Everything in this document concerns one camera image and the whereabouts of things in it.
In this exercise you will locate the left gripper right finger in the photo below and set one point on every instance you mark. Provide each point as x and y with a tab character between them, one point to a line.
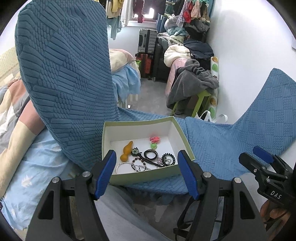
219	203

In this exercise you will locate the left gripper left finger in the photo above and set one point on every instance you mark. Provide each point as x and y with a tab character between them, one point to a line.
52	219

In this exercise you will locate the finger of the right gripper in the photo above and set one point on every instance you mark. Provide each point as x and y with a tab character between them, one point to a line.
262	152
256	166

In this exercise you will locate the orange gourd pendant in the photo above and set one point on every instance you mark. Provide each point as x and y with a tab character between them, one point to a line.
127	150

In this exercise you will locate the black round bangle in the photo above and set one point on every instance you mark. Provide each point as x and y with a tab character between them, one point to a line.
150	154

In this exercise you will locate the green white cardboard box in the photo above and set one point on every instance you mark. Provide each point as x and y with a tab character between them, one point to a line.
145	150

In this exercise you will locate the pink flower hair clip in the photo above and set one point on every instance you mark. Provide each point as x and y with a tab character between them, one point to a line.
154	140

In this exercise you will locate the person's right hand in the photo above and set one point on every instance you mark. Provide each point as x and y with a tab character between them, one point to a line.
276	213

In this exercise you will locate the patchwork quilt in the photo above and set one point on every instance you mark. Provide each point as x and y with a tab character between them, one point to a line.
20	123

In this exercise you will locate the grey blanket on stool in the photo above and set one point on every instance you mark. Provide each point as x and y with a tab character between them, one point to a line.
191	79

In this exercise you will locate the light blue bed sheet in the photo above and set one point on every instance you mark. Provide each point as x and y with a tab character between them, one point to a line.
126	81

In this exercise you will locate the pile of clothes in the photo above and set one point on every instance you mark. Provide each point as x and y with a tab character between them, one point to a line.
192	35

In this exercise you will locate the red suitcase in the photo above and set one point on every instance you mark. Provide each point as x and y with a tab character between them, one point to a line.
145	64

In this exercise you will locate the beige pink pillow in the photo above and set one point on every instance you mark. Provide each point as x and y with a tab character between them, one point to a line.
119	58

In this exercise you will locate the blue textured blanket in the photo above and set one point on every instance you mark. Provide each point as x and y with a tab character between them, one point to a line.
62	50

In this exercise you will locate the grey hard suitcase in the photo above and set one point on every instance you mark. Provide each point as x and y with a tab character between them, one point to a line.
147	41

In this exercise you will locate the white bag handles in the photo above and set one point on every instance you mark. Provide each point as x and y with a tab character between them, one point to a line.
206	116

